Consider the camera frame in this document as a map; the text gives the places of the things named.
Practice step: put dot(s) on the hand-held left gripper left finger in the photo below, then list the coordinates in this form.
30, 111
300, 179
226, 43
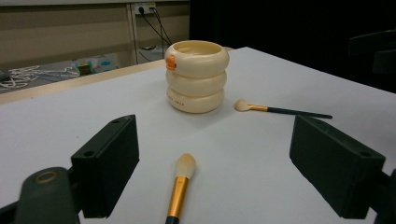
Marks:
106, 165

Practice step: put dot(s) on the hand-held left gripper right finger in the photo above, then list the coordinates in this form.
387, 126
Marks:
336, 168

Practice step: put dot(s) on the wooden stick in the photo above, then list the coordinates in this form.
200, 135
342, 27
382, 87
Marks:
179, 189

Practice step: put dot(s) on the white table sheet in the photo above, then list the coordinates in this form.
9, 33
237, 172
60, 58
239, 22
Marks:
243, 149

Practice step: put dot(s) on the small colourful box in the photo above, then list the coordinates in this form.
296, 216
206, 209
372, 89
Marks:
84, 67

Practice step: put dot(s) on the beige wooden shelf unit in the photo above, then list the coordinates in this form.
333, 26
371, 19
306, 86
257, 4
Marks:
62, 34

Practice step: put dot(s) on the white wall power socket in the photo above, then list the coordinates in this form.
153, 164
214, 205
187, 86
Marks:
145, 7

